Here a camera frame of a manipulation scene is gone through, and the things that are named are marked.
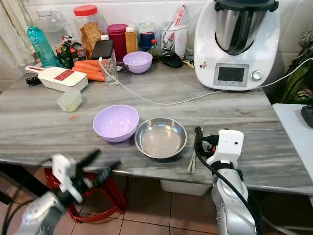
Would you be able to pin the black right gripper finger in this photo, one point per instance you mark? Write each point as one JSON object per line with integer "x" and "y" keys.
{"x": 198, "y": 135}

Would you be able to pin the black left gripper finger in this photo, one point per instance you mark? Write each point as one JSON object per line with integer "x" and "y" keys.
{"x": 91, "y": 158}
{"x": 109, "y": 171}

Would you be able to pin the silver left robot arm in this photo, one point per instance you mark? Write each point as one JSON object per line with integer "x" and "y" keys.
{"x": 39, "y": 215}

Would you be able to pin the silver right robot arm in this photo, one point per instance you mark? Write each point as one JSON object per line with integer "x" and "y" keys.
{"x": 232, "y": 205}

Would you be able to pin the red plastic stool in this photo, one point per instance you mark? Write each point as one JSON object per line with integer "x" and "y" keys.
{"x": 115, "y": 196}

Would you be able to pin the stainless steel dish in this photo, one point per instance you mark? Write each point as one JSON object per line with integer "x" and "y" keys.
{"x": 161, "y": 137}

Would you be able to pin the large lilac plastic bowl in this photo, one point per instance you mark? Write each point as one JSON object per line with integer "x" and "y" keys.
{"x": 116, "y": 123}

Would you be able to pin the small orange carrot scrap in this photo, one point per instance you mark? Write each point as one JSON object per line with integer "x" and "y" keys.
{"x": 74, "y": 117}

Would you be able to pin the white plastic bin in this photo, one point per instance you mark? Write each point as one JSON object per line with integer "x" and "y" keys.
{"x": 183, "y": 187}

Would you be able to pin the small pale green lidded container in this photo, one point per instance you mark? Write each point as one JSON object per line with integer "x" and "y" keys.
{"x": 69, "y": 100}

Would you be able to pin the dark table leg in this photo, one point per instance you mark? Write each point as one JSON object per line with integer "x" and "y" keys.
{"x": 19, "y": 178}

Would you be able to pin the white side table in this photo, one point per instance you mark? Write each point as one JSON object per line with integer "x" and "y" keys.
{"x": 291, "y": 142}

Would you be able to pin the orange carrot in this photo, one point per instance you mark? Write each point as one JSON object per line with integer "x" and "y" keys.
{"x": 85, "y": 64}
{"x": 93, "y": 76}

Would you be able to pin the white food processor machine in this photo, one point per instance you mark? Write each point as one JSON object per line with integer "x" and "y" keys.
{"x": 237, "y": 58}

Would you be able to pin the clear drinking glass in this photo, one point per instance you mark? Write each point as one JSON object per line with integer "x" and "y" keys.
{"x": 109, "y": 75}

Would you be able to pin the white mandoline slicer red label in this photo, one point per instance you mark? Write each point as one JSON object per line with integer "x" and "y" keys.
{"x": 61, "y": 78}

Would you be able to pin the small lilac plastic bowl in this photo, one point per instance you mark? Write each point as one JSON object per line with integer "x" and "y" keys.
{"x": 137, "y": 61}

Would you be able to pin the clear plastic utensil container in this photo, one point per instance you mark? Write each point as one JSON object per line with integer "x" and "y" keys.
{"x": 176, "y": 41}

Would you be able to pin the black device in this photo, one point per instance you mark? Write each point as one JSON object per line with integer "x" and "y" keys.
{"x": 308, "y": 116}

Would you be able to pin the green food packet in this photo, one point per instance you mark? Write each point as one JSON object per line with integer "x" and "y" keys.
{"x": 69, "y": 52}

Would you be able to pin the green bag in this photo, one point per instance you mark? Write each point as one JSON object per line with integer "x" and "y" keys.
{"x": 296, "y": 78}

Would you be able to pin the blue jar clear lid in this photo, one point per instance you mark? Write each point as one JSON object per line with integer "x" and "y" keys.
{"x": 146, "y": 38}

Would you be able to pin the black smartphone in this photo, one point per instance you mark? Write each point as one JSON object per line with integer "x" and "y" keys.
{"x": 102, "y": 49}

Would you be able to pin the orange sauce bottle white cap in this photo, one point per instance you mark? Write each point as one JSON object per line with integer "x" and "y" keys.
{"x": 130, "y": 41}

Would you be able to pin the red white wrapped packet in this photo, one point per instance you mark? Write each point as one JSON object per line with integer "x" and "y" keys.
{"x": 177, "y": 17}

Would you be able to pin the magenta plastic canister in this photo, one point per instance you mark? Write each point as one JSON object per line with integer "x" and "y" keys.
{"x": 118, "y": 39}

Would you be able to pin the teal plastic bottle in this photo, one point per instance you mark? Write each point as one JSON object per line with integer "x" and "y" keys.
{"x": 40, "y": 46}

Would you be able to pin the clear jar red lid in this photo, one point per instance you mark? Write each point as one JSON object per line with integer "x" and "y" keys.
{"x": 89, "y": 28}

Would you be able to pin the clear plastic water jug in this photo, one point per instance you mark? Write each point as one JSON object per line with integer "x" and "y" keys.
{"x": 51, "y": 23}

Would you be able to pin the cream curtain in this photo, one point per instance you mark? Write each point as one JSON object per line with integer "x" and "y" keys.
{"x": 14, "y": 29}

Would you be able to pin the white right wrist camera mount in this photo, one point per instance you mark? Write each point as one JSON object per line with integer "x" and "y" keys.
{"x": 229, "y": 145}

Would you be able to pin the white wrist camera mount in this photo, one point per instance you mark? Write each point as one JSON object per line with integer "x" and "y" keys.
{"x": 229, "y": 145}
{"x": 64, "y": 171}

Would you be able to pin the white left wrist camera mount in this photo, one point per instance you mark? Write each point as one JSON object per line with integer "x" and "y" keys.
{"x": 64, "y": 171}

